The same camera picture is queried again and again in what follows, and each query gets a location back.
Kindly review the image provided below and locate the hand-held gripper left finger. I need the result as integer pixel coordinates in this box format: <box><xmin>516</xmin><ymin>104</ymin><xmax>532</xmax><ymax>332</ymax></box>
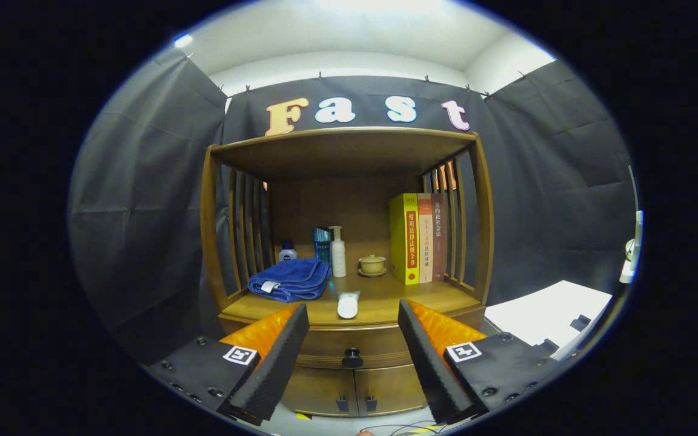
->
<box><xmin>141</xmin><ymin>304</ymin><xmax>310</xmax><ymax>426</ymax></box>

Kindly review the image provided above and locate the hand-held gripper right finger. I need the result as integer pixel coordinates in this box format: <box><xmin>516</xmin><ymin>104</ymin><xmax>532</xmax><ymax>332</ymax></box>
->
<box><xmin>397</xmin><ymin>300</ymin><xmax>568</xmax><ymax>426</ymax></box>

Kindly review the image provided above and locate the wooden drawer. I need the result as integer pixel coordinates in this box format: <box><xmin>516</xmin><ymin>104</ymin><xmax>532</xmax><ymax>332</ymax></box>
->
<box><xmin>219</xmin><ymin>312</ymin><xmax>487</xmax><ymax>369</ymax></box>

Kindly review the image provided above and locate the white green-print tube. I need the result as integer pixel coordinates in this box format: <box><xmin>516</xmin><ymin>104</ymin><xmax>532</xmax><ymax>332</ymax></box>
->
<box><xmin>336</xmin><ymin>291</ymin><xmax>362</xmax><ymax>320</ymax></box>

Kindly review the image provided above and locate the wooden cabinet door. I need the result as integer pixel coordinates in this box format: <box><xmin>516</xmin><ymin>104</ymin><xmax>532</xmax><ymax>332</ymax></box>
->
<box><xmin>281</xmin><ymin>366</ymin><xmax>356</xmax><ymax>418</ymax></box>
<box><xmin>354</xmin><ymin>365</ymin><xmax>427</xmax><ymax>417</ymax></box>

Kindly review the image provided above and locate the wooden countertop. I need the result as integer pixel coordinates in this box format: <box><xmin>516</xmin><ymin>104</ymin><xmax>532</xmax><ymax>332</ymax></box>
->
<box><xmin>221</xmin><ymin>271</ymin><xmax>483</xmax><ymax>328</ymax></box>

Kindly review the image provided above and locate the white filing cabinet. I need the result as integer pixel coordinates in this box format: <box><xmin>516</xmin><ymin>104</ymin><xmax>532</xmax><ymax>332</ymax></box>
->
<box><xmin>484</xmin><ymin>280</ymin><xmax>613</xmax><ymax>363</ymax></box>

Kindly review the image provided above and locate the wooden cabinet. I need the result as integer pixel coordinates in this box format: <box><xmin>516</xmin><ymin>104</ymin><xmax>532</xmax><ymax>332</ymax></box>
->
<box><xmin>199</xmin><ymin>127</ymin><xmax>495</xmax><ymax>418</ymax></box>

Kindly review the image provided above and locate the folded blue towel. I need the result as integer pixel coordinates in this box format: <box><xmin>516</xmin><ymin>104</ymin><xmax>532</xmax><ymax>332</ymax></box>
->
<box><xmin>247</xmin><ymin>258</ymin><xmax>331</xmax><ymax>303</ymax></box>

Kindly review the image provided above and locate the orange and white book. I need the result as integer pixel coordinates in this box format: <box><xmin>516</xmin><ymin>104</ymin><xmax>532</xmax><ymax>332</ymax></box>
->
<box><xmin>417</xmin><ymin>194</ymin><xmax>434</xmax><ymax>284</ymax></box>

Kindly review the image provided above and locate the brown book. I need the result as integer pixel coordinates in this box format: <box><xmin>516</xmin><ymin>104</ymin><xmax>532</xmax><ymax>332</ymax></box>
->
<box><xmin>431</xmin><ymin>194</ymin><xmax>448</xmax><ymax>282</ymax></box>

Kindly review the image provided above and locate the white pump bottle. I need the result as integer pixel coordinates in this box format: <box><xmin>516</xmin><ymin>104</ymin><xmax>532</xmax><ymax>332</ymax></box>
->
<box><xmin>328</xmin><ymin>226</ymin><xmax>347</xmax><ymax>278</ymax></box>

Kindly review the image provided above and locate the thick yellow book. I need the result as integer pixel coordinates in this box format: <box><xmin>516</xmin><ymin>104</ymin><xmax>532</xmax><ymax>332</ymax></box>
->
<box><xmin>389</xmin><ymin>193</ymin><xmax>420</xmax><ymax>286</ymax></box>

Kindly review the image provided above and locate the teal blue bottle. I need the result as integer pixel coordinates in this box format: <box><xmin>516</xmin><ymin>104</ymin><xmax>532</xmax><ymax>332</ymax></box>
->
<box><xmin>313</xmin><ymin>228</ymin><xmax>332</xmax><ymax>267</ymax></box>

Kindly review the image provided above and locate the white wall device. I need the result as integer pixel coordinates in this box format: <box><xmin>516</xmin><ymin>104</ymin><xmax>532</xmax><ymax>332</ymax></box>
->
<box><xmin>620</xmin><ymin>209</ymin><xmax>643</xmax><ymax>284</ymax></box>

